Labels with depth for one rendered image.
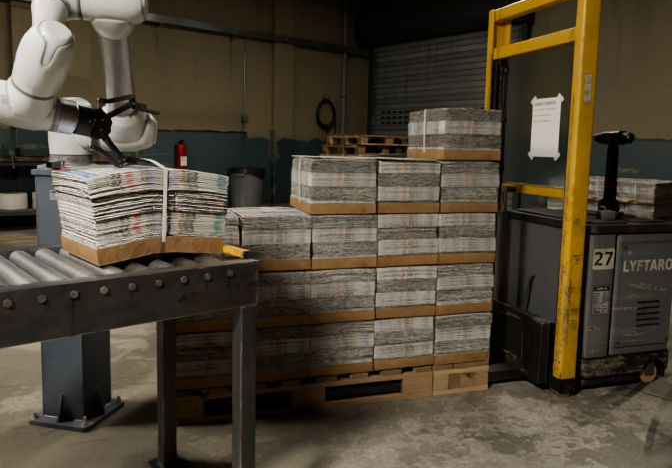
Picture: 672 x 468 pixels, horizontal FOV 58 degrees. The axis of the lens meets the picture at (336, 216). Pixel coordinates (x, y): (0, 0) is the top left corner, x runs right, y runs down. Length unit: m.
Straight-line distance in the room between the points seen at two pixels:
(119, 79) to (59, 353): 1.09
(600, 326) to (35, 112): 2.48
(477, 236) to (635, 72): 6.33
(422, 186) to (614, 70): 6.59
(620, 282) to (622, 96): 6.00
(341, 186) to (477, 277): 0.78
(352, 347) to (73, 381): 1.12
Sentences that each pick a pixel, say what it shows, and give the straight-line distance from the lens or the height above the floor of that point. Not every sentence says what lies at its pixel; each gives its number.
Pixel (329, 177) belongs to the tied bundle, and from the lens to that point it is 2.46.
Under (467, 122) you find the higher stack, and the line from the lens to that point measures 2.72.
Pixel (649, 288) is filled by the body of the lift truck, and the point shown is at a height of 0.48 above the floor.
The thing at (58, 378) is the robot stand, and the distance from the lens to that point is 2.67.
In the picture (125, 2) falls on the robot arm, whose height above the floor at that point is 1.53.
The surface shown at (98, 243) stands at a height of 0.86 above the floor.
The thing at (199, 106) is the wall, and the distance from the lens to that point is 9.82.
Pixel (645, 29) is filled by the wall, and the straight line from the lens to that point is 8.93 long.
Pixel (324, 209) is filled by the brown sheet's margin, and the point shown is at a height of 0.85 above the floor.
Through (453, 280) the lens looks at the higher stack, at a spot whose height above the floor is 0.53.
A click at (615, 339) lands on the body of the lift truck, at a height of 0.24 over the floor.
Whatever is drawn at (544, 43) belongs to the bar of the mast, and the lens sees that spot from 3.06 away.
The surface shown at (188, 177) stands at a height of 1.02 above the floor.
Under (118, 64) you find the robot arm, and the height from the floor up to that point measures 1.37.
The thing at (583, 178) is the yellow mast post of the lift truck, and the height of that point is 1.00.
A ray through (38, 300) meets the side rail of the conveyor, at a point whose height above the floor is 0.77.
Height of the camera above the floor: 1.11
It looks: 6 degrees down
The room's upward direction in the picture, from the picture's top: 1 degrees clockwise
